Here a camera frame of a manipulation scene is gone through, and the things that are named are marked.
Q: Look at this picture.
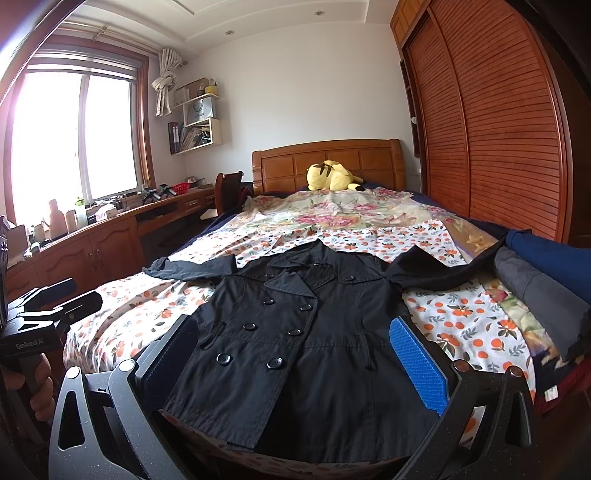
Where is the black trench coat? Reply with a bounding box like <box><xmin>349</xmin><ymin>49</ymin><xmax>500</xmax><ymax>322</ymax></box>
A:
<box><xmin>147</xmin><ymin>241</ymin><xmax>495</xmax><ymax>463</ymax></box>

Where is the window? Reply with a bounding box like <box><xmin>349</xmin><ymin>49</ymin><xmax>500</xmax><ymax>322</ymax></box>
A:
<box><xmin>5</xmin><ymin>44</ymin><xmax>153</xmax><ymax>226</ymax></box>

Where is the floral quilt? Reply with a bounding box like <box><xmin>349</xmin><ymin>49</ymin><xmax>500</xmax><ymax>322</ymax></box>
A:
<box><xmin>242</xmin><ymin>187</ymin><xmax>496</xmax><ymax>265</ymax></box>

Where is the wooden chair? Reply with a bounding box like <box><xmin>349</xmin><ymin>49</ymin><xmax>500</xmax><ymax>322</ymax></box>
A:
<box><xmin>200</xmin><ymin>171</ymin><xmax>243</xmax><ymax>221</ymax></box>

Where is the red basket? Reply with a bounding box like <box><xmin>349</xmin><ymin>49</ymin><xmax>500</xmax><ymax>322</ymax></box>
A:
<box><xmin>171</xmin><ymin>182</ymin><xmax>190</xmax><ymax>194</ymax></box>

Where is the grey folded garment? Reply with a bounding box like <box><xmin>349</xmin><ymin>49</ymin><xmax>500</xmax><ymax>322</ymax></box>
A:
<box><xmin>494</xmin><ymin>247</ymin><xmax>590</xmax><ymax>361</ymax></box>

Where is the wooden louvered wardrobe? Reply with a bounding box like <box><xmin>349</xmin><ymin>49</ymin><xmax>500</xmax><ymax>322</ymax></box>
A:
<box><xmin>390</xmin><ymin>1</ymin><xmax>590</xmax><ymax>248</ymax></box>

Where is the wooden headboard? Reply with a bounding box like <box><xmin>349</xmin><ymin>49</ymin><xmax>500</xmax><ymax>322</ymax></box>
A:
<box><xmin>250</xmin><ymin>138</ymin><xmax>408</xmax><ymax>196</ymax></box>

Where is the blue folded garment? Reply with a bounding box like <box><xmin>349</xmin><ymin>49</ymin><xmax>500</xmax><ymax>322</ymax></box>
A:
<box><xmin>506</xmin><ymin>230</ymin><xmax>591</xmax><ymax>298</ymax></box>

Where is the left hand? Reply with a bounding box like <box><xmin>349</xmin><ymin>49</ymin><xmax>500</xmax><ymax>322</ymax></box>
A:
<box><xmin>1</xmin><ymin>354</ymin><xmax>55</xmax><ymax>421</ymax></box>

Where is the wooden desk cabinet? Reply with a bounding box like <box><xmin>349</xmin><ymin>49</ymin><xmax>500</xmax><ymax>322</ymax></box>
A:
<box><xmin>6</xmin><ymin>188</ymin><xmax>214</xmax><ymax>301</ymax></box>

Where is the yellow plush toy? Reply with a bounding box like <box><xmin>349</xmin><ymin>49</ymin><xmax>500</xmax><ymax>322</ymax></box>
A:
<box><xmin>307</xmin><ymin>160</ymin><xmax>365</xmax><ymax>191</ymax></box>

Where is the tied white curtain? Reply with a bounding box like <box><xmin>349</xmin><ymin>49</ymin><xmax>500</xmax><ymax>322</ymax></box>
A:
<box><xmin>151</xmin><ymin>48</ymin><xmax>186</xmax><ymax>117</ymax></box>

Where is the white wall shelf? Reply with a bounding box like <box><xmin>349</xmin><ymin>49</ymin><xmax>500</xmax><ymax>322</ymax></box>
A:
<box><xmin>168</xmin><ymin>78</ymin><xmax>222</xmax><ymax>155</ymax></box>

